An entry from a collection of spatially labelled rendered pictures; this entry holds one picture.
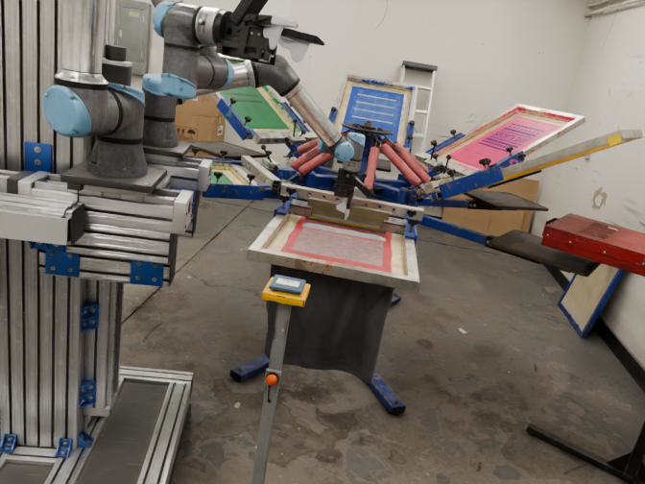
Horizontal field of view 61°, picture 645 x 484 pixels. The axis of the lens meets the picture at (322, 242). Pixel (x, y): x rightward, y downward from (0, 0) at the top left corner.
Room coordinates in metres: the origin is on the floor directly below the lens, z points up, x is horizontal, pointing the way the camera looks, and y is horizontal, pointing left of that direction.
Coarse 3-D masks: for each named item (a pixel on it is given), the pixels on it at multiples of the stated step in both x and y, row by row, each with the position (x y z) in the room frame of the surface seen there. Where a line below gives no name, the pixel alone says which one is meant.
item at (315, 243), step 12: (300, 228) 2.21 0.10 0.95; (288, 240) 2.02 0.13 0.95; (300, 240) 2.05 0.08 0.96; (312, 240) 2.07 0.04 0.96; (324, 240) 2.10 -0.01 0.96; (336, 240) 2.12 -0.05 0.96; (288, 252) 1.89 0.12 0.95; (300, 252) 1.91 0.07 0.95; (312, 252) 1.93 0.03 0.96; (324, 252) 1.96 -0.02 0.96; (336, 252) 1.98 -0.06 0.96
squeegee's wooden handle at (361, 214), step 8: (312, 200) 2.32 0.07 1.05; (320, 200) 2.33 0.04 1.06; (312, 208) 2.32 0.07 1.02; (320, 208) 2.32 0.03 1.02; (328, 208) 2.32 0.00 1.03; (352, 208) 2.31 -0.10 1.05; (360, 208) 2.31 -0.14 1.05; (368, 208) 2.31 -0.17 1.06; (328, 216) 2.32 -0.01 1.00; (336, 216) 2.32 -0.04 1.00; (344, 216) 2.31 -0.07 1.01; (352, 216) 2.31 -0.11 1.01; (360, 216) 2.31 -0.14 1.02; (368, 216) 2.31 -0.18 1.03; (376, 216) 2.30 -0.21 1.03; (384, 216) 2.30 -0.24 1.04; (376, 224) 2.30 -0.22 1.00
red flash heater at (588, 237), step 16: (560, 224) 2.44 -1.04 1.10; (576, 224) 2.50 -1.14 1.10; (592, 224) 2.56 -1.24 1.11; (608, 224) 2.62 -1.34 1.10; (544, 240) 2.36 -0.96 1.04; (560, 240) 2.32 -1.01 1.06; (576, 240) 2.29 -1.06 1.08; (592, 240) 2.26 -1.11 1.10; (608, 240) 2.28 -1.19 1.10; (624, 240) 2.33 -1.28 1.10; (640, 240) 2.38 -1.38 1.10; (592, 256) 2.25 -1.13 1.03; (608, 256) 2.22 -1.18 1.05; (624, 256) 2.18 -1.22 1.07; (640, 256) 2.15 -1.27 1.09; (640, 272) 2.15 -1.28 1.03
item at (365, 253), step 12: (348, 228) 2.33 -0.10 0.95; (348, 240) 2.15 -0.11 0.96; (360, 240) 2.18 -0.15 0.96; (372, 240) 2.21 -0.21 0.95; (348, 252) 2.00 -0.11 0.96; (360, 252) 2.03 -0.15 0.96; (372, 252) 2.05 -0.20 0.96; (384, 252) 2.08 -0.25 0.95; (348, 264) 1.87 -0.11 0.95; (360, 264) 1.89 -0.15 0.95; (372, 264) 1.91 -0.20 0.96; (384, 264) 1.93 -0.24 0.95
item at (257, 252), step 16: (272, 224) 2.08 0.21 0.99; (256, 240) 1.86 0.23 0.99; (272, 240) 1.99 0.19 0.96; (256, 256) 1.75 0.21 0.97; (272, 256) 1.75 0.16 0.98; (288, 256) 1.75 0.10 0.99; (304, 256) 1.77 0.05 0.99; (416, 256) 1.98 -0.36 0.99; (320, 272) 1.74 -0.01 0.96; (336, 272) 1.73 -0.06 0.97; (352, 272) 1.73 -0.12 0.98; (368, 272) 1.73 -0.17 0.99; (384, 272) 1.75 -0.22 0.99; (416, 272) 1.81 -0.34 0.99; (400, 288) 1.72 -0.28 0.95; (416, 288) 1.72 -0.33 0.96
